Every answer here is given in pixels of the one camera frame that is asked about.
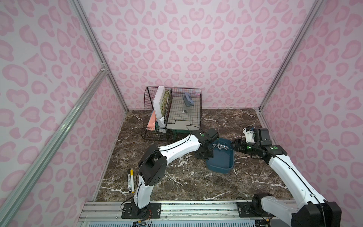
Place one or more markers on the diagonal aluminium frame bar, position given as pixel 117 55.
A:
pixel 32 175

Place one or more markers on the pink notebook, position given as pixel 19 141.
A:
pixel 151 125

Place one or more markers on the left aluminium frame post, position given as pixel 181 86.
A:
pixel 78 8

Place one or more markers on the black wire mesh organizer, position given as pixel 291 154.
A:
pixel 161 133

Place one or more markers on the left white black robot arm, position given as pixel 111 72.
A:
pixel 154 162

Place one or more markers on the right aluminium frame post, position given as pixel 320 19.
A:
pixel 304 29

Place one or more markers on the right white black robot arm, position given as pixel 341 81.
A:
pixel 312 209

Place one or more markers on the white black marker pen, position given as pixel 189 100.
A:
pixel 129 181

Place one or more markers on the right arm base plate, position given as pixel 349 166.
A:
pixel 245 211

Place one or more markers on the aluminium frame post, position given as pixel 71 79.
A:
pixel 304 29
pixel 78 8

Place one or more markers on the white board in organizer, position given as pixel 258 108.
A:
pixel 157 101

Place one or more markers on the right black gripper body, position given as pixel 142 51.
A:
pixel 238 144

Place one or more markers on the grey paper tray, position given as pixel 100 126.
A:
pixel 177 120

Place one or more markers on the green illustrated book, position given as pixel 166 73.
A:
pixel 164 102

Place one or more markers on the teal plastic storage box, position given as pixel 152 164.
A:
pixel 223 160

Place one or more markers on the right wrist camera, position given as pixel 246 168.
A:
pixel 254 135

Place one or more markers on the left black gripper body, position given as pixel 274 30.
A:
pixel 206 152

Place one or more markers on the aluminium front rail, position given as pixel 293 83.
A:
pixel 170 211

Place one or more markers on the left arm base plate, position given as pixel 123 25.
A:
pixel 130 211

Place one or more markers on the yellow black marker pen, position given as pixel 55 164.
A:
pixel 132 184

